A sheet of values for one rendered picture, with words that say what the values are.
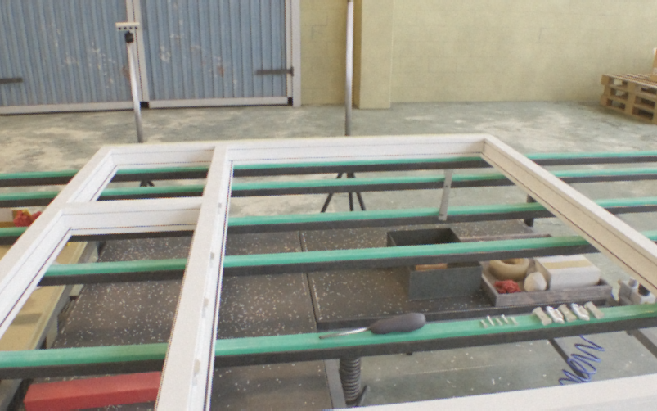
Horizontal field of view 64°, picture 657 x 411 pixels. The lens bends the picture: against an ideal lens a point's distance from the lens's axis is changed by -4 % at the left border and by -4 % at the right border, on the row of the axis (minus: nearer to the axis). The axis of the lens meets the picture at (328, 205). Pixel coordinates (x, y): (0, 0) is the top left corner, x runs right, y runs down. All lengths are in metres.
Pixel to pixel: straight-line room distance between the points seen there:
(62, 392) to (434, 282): 1.05
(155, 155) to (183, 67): 5.13
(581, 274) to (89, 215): 1.47
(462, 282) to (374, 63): 5.41
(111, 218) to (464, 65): 6.58
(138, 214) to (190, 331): 0.63
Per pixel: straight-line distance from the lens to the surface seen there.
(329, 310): 1.63
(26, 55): 7.60
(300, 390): 1.35
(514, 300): 1.73
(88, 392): 1.38
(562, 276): 1.83
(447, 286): 1.71
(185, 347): 0.93
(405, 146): 2.10
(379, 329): 1.05
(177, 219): 1.52
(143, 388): 1.36
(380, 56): 6.94
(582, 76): 8.56
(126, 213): 1.54
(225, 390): 1.37
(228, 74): 7.14
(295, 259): 1.32
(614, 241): 1.51
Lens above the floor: 1.48
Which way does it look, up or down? 22 degrees down
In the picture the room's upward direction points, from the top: straight up
